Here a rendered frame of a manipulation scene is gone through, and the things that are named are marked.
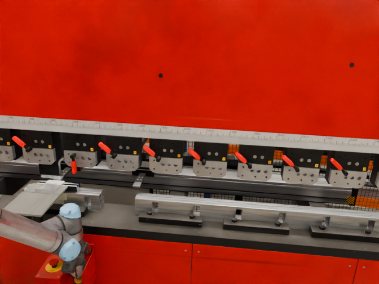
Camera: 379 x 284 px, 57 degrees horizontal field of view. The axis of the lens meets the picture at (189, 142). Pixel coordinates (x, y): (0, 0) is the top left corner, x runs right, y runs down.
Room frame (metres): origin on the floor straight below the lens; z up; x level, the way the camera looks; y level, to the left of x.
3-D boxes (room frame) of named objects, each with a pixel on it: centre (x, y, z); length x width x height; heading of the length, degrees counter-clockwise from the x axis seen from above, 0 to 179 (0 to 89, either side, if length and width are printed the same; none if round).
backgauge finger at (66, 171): (1.69, 0.65, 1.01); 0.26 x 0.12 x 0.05; 175
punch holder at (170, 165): (1.48, 0.10, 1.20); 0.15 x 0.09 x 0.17; 85
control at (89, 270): (1.20, 0.51, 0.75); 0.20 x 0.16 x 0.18; 87
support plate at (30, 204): (1.38, 0.69, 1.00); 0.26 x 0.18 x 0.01; 175
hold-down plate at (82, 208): (1.47, 0.64, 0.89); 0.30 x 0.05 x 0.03; 85
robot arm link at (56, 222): (1.09, 0.51, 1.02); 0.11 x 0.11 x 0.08; 48
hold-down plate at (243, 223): (1.39, -0.32, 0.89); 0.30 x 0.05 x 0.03; 85
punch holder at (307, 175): (1.43, -0.50, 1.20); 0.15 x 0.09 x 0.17; 85
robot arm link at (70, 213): (1.18, 0.46, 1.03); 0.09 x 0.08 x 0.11; 138
